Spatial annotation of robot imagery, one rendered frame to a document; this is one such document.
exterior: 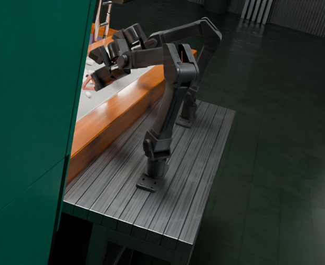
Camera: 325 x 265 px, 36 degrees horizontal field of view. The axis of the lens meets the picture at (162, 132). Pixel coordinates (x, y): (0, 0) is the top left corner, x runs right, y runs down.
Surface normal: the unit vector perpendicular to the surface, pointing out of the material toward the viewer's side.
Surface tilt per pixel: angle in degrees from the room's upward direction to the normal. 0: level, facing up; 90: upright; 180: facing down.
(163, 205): 0
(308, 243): 0
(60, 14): 90
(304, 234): 0
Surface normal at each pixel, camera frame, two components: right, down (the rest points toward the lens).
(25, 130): 0.93, 0.31
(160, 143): 0.57, 0.55
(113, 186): 0.22, -0.89
